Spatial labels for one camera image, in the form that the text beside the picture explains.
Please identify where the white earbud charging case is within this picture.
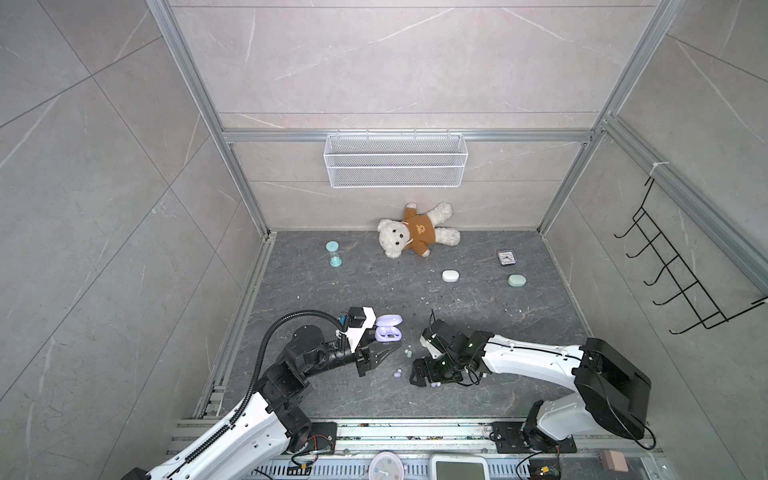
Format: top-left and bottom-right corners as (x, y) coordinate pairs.
(441, 269), (460, 283)

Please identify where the green earbud charging case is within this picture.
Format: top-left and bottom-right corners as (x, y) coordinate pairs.
(507, 274), (527, 288)

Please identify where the black wall hook rack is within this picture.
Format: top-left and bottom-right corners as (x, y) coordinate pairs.
(613, 177), (767, 336)

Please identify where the white wire mesh basket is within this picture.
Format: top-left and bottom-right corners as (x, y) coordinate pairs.
(323, 133), (469, 188)

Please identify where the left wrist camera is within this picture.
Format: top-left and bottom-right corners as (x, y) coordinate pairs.
(340, 307), (376, 352)

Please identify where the white digital scale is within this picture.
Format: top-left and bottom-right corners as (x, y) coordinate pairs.
(429, 453), (490, 480)

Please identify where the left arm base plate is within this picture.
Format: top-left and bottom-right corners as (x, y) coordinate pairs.
(287, 421), (338, 453)

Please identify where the black corrugated cable hose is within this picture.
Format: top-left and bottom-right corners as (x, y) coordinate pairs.
(197, 309), (343, 457)

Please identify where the purple earbud charging case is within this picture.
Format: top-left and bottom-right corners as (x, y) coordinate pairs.
(375, 314), (403, 343)

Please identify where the small square clock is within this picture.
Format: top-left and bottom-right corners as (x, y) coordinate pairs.
(497, 250), (517, 266)

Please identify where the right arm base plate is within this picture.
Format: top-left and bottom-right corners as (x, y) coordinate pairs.
(489, 422), (577, 454)

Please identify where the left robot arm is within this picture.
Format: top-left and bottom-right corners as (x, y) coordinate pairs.
(124, 325), (402, 479)

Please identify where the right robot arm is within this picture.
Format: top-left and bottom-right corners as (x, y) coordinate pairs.
(410, 320), (652, 450)

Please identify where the pink block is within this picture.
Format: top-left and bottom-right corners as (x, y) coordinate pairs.
(599, 449), (629, 473)

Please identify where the white teddy bear brown shirt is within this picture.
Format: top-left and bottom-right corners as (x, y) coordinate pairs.
(377, 202), (461, 259)

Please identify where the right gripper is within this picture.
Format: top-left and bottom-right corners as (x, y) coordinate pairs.
(406, 353), (462, 388)

